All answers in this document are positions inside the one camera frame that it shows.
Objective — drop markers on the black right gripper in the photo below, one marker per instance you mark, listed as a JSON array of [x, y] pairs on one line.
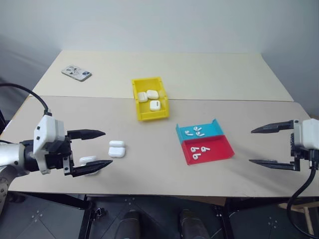
[[304, 155]]

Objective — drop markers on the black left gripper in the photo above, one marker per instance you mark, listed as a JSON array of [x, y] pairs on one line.
[[58, 159]]

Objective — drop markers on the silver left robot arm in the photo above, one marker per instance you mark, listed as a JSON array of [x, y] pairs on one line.
[[10, 154]]

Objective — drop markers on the yellow plastic bin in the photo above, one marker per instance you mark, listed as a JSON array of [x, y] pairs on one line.
[[152, 115]]

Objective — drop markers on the red plastic tray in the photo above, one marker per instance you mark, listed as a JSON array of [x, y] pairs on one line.
[[219, 152]]

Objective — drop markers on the blue plastic tray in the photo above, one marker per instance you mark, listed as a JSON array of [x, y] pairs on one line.
[[211, 128]]

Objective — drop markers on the white card with stickers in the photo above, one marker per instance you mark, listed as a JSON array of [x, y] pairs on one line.
[[76, 73]]

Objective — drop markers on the dark rounded shape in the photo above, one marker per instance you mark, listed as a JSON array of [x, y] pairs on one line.
[[189, 224], [130, 225]]

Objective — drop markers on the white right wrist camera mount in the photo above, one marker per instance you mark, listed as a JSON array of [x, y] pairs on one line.
[[307, 133]]

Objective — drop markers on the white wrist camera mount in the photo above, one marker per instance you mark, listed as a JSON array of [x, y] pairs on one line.
[[307, 133], [48, 129]]

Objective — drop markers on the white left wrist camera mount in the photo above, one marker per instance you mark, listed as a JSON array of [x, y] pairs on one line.
[[48, 129]]

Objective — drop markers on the light wooden frame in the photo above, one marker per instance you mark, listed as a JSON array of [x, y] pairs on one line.
[[307, 214]]

